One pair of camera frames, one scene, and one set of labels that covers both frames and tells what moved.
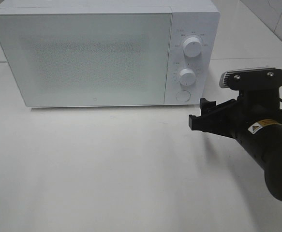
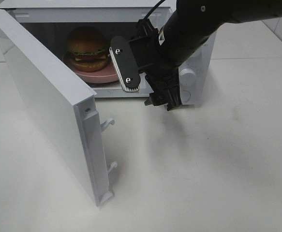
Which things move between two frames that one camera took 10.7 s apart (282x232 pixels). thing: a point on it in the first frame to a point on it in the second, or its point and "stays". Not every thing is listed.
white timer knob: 187,77 stays
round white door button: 183,95 stays
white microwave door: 87,57 to 66,107
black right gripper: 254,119 to 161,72
